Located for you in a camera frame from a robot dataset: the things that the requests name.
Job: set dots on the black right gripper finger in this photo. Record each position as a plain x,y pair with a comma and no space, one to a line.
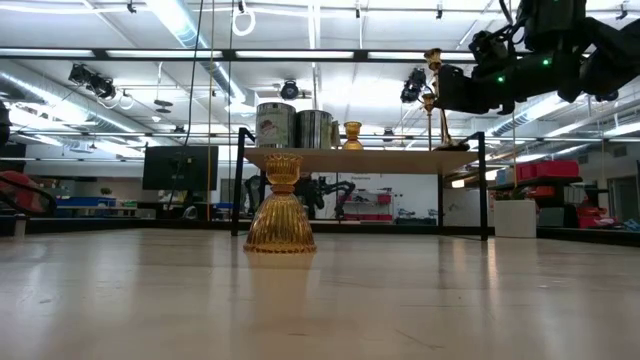
455,87
485,106

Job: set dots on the amber glass candle holder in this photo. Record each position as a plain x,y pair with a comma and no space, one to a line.
280,225
352,142

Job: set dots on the silver metal candle tin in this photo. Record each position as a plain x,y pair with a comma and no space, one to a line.
314,131
275,127

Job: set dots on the black background robot arm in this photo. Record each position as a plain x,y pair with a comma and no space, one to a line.
325,192

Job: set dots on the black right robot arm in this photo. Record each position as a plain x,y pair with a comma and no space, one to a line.
615,50

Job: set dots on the red storage bins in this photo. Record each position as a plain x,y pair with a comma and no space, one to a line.
384,199
550,170
597,217

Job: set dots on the black overhead light bar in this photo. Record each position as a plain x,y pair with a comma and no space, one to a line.
227,54

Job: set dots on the black monitor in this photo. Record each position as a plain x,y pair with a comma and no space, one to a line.
180,167

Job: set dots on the blue storage bin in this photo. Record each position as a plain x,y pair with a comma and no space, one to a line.
85,202

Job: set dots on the person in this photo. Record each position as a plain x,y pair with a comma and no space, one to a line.
20,192

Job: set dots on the small white cup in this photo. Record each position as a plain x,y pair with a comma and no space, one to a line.
20,227

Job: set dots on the black rig camera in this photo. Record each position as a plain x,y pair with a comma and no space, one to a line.
92,82
607,96
289,90
414,86

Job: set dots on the wooden shelf riser black frame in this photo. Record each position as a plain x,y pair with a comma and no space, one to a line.
370,161

